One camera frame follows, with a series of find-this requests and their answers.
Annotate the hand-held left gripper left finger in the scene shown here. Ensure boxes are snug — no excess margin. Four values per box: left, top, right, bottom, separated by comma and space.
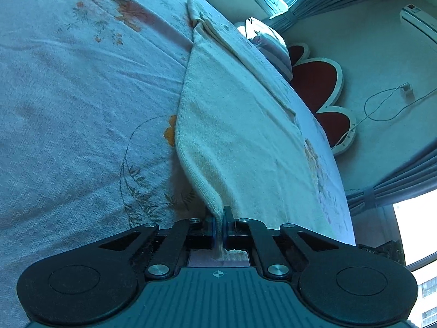
97, 216, 218, 280

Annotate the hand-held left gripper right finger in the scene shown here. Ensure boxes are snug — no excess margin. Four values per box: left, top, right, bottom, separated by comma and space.
223, 206, 339, 280

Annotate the white knit garment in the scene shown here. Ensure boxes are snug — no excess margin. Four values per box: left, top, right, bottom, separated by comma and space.
176, 0, 308, 261

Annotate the bright window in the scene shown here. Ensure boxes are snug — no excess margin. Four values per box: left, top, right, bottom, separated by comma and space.
392, 191, 437, 328

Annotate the teal curtain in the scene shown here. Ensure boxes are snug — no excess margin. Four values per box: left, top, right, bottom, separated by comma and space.
239, 0, 412, 32
345, 157, 437, 216

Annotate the red flower-shaped headboard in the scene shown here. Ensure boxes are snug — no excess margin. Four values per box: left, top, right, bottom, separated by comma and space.
286, 43, 358, 156

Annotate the striped pillow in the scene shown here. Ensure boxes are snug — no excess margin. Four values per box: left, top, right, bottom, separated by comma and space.
235, 17, 294, 83

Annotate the floral bed sheet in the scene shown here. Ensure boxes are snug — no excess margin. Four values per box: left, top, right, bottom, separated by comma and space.
0, 0, 357, 328

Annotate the white air conditioner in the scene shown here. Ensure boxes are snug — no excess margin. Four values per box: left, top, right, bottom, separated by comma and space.
399, 3, 437, 39

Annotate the white cable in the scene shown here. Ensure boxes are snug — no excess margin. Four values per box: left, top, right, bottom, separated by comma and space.
333, 87, 437, 148

